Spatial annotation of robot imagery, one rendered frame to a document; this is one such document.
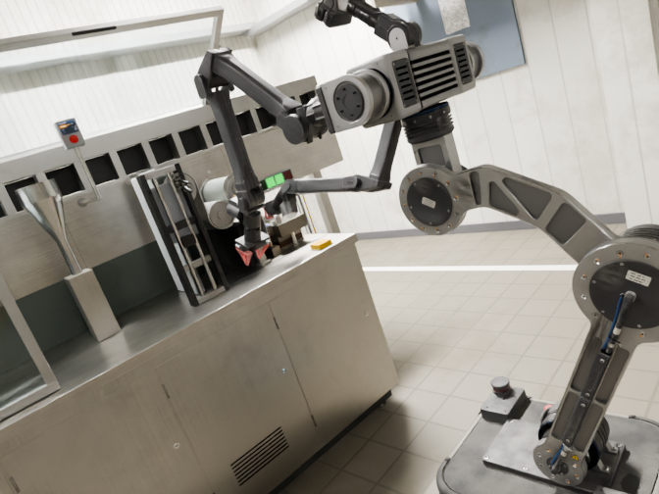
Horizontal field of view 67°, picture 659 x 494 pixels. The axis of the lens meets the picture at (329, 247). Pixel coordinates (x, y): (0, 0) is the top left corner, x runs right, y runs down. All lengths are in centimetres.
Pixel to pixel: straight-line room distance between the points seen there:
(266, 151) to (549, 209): 179
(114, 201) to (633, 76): 309
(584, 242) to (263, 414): 139
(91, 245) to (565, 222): 186
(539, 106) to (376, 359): 251
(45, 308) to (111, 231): 41
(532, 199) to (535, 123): 299
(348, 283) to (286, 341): 40
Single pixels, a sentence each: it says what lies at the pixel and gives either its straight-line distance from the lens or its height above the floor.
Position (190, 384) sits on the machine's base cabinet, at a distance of 193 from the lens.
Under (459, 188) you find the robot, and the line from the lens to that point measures 133.
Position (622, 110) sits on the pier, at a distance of 381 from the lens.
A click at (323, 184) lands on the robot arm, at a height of 119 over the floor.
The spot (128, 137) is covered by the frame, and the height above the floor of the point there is 161.
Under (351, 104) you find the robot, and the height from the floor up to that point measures 144.
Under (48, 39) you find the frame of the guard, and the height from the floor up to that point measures 196.
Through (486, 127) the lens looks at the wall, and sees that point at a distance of 440.
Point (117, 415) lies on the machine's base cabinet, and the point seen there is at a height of 74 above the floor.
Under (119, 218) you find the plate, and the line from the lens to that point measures 240.
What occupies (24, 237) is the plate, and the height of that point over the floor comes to 136.
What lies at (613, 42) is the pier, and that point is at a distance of 376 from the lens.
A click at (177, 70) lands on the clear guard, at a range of 242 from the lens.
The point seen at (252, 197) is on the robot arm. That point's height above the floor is 127.
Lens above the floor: 145
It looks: 15 degrees down
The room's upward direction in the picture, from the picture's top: 19 degrees counter-clockwise
